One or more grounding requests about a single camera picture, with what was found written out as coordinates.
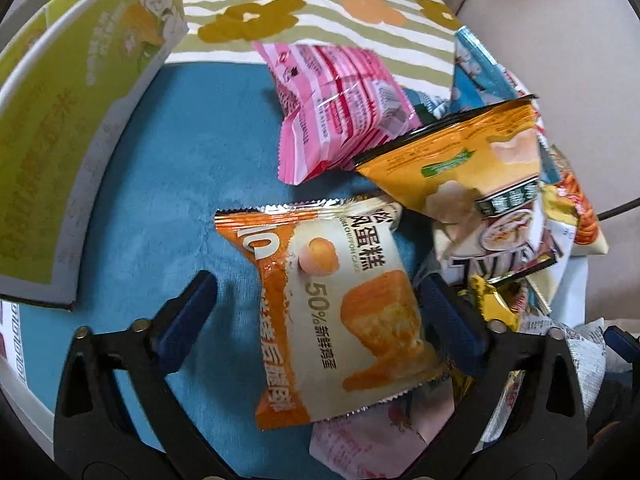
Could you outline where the light blue silver snack bag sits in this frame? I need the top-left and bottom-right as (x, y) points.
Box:
(450, 25), (538, 121)

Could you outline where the gold foil wrapper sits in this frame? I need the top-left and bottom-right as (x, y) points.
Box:
(467, 277), (523, 333)

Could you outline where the pink white snack packet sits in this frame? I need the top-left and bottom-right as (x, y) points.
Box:
(309, 400), (456, 480)

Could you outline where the white text-printed snack packet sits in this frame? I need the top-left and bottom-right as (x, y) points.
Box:
(480, 317), (608, 456)

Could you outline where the blue blanket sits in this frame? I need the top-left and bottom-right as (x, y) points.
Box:
(20, 62), (451, 480)

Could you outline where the floral striped pillow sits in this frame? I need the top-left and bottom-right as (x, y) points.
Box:
(165, 0), (466, 106)

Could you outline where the yellow chip bag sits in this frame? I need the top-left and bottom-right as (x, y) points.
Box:
(352, 96), (568, 311)

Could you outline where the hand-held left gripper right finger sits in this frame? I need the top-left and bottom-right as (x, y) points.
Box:
(400, 272), (589, 480)

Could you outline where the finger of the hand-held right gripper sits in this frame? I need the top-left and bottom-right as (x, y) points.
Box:
(604, 326), (640, 375)

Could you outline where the orange cake snack packet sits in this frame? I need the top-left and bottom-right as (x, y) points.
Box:
(214, 197), (453, 431)

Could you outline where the white printed box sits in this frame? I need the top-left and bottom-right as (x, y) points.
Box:
(0, 300), (56, 461)

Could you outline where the red orange striped snack packet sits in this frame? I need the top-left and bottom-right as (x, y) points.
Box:
(542, 145), (611, 258)

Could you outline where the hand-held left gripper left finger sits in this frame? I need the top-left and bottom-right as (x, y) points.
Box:
(52, 270), (236, 480)

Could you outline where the black cable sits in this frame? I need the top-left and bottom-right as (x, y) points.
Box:
(595, 202), (640, 222)

